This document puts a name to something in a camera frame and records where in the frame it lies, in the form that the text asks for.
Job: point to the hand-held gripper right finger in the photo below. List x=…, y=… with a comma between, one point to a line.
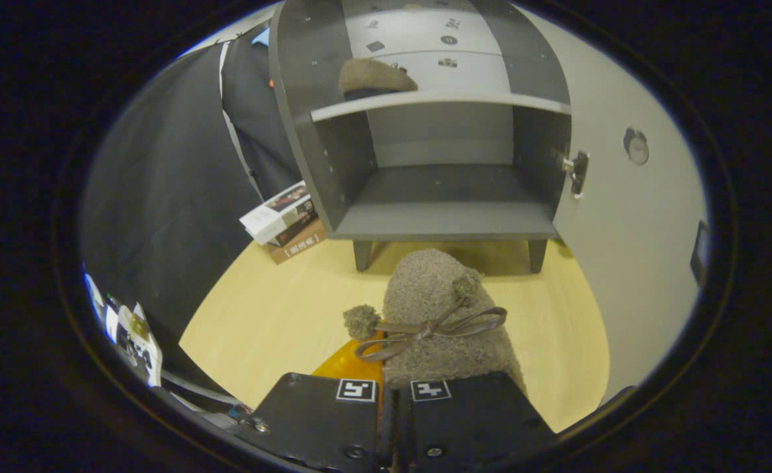
x=477, y=420

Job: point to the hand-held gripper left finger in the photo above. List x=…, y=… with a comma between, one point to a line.
x=320, y=427

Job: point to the brown fuzzy slipper shoe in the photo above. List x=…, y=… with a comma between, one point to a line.
x=438, y=289
x=372, y=77

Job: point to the grey shoe cabinet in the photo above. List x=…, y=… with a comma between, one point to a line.
x=445, y=220

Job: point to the black cabinet door hinge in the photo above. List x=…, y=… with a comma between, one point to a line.
x=579, y=171

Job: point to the brown book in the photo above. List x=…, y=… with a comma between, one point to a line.
x=300, y=246

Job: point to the white blue printed clutter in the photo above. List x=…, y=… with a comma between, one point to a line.
x=142, y=341

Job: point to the white book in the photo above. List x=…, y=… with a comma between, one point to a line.
x=264, y=223

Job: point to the black book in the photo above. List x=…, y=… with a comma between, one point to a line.
x=303, y=213

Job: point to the black backdrop cloth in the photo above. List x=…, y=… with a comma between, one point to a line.
x=162, y=197

